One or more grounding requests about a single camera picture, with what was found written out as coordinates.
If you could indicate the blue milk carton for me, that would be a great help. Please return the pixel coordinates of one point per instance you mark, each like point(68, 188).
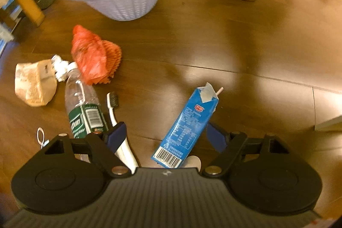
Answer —
point(187, 128)

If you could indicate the white tissue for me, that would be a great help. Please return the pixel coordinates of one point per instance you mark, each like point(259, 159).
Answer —
point(60, 68)

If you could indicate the beige paper bag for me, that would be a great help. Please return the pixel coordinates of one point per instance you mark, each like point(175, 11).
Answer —
point(35, 83)

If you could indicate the white toothbrush black bristles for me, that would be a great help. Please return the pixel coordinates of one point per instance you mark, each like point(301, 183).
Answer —
point(117, 141)

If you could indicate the clear plastic water bottle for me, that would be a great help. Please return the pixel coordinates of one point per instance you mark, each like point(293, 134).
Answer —
point(82, 105)

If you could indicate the red plastic bag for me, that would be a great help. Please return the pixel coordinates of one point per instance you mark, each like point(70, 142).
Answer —
point(89, 53)

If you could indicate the orange foam fruit net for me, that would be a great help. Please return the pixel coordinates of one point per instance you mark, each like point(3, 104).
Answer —
point(110, 62)

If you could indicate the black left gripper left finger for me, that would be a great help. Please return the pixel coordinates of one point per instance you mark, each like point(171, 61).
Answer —
point(102, 148)

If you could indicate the blue face mask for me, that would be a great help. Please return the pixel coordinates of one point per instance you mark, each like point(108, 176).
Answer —
point(41, 137)

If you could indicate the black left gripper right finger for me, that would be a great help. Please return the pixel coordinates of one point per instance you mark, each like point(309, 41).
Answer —
point(228, 144)

